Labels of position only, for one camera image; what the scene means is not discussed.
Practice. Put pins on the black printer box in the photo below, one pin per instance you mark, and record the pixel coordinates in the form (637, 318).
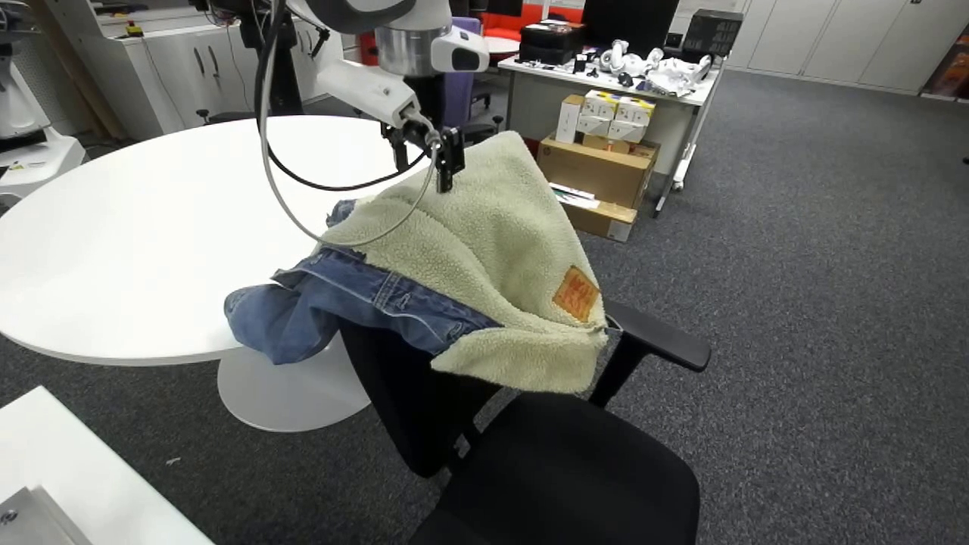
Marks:
(548, 43)

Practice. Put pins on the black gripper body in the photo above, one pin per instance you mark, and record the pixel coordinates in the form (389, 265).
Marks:
(442, 146)

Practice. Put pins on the white round table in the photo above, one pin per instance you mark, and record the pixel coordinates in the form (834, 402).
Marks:
(125, 261)

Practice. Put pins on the black monitor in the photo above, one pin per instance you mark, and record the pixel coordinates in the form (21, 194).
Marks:
(640, 24)

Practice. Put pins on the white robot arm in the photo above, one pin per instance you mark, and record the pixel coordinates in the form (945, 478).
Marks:
(415, 43)

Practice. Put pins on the black office chair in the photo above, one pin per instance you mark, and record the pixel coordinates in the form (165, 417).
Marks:
(548, 468)

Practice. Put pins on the white robot base platform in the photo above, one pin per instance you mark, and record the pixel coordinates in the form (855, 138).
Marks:
(47, 447)

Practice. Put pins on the large cardboard box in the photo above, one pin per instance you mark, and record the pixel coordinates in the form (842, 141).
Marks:
(599, 185)

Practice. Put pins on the denim coat with sherpa lining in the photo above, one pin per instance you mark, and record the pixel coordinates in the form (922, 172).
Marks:
(487, 281)

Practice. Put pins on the white low cabinet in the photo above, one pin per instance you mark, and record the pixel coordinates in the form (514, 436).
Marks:
(172, 67)

